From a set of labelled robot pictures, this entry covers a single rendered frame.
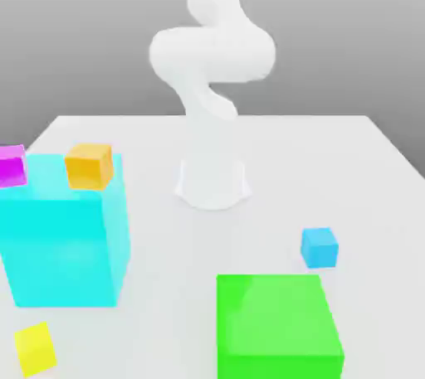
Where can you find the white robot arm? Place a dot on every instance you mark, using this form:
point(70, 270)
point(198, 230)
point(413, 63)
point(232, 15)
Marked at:
point(212, 54)

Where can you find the large green box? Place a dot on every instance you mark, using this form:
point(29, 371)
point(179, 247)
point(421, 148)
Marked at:
point(279, 326)

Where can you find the small magenta cube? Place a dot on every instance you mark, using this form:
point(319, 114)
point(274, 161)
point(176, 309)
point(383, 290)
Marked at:
point(11, 166)

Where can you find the small orange cube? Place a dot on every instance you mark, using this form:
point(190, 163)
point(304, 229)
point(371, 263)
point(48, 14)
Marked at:
point(89, 168)

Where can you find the small yellow cube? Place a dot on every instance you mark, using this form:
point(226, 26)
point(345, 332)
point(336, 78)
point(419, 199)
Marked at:
point(35, 349)

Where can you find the large cyan box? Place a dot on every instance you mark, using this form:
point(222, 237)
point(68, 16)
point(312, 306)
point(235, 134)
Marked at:
point(56, 246)

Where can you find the small blue cube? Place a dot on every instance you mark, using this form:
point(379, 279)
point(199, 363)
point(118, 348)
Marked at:
point(320, 249)

